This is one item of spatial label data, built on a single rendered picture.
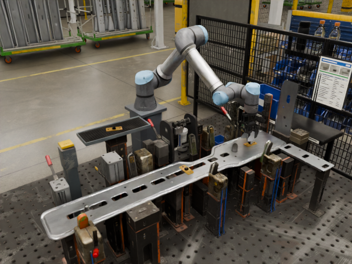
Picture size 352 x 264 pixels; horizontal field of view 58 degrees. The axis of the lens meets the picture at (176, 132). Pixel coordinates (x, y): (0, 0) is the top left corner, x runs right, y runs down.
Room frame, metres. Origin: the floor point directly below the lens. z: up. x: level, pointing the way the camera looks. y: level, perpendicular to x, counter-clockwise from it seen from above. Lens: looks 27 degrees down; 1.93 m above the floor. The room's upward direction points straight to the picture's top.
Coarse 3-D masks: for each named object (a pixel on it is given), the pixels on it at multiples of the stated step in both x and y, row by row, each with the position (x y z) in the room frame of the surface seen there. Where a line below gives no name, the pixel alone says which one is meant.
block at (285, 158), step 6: (282, 156) 1.53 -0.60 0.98; (282, 162) 1.49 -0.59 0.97; (288, 162) 1.47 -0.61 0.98; (282, 168) 1.48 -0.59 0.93; (288, 168) 1.48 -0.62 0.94; (282, 174) 1.48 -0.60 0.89; (288, 174) 1.48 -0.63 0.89; (276, 180) 1.51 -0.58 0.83; (282, 180) 1.48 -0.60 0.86; (288, 180) 1.51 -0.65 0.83; (282, 186) 1.48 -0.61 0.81; (282, 192) 1.48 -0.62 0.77; (276, 198) 1.49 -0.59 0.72; (282, 198) 1.48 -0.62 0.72
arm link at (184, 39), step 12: (180, 36) 1.75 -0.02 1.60; (192, 36) 1.77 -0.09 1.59; (180, 48) 1.72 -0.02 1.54; (192, 48) 1.71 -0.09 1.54; (192, 60) 1.68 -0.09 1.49; (204, 60) 1.68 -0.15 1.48; (204, 72) 1.63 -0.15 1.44; (216, 84) 1.59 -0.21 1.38; (216, 96) 1.55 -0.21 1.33; (228, 96) 1.55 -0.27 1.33
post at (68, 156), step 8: (64, 152) 1.33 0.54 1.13; (72, 152) 1.35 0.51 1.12; (64, 160) 1.32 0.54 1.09; (72, 160) 1.34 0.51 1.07; (64, 168) 1.32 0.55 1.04; (72, 168) 1.34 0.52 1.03; (72, 176) 1.34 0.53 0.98; (72, 184) 1.34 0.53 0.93; (72, 192) 1.33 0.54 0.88; (80, 192) 1.35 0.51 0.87; (72, 200) 1.33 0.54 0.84
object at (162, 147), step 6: (156, 144) 1.50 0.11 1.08; (162, 144) 1.50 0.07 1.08; (156, 150) 1.49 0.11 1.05; (162, 150) 1.47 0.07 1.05; (168, 150) 1.50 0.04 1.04; (156, 156) 1.48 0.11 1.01; (162, 156) 1.47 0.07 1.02; (168, 156) 1.49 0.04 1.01; (156, 162) 1.48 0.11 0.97; (162, 162) 1.47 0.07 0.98; (168, 162) 1.50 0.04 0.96; (156, 168) 1.49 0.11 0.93; (162, 180) 1.48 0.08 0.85; (162, 198) 1.47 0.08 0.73
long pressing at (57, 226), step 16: (224, 144) 1.63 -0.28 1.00; (240, 144) 1.64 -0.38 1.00; (256, 144) 1.64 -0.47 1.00; (224, 160) 1.46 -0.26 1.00; (240, 160) 1.46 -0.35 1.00; (144, 176) 1.31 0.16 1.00; (160, 176) 1.31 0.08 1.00; (192, 176) 1.31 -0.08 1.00; (96, 192) 1.18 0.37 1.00; (112, 192) 1.18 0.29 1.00; (128, 192) 1.18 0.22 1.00; (144, 192) 1.18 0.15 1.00; (160, 192) 1.19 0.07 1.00; (64, 208) 1.07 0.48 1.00; (80, 208) 1.07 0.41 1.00; (96, 208) 1.07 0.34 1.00; (112, 208) 1.07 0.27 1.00; (128, 208) 1.08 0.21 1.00; (48, 224) 0.98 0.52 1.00; (64, 224) 0.98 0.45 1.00
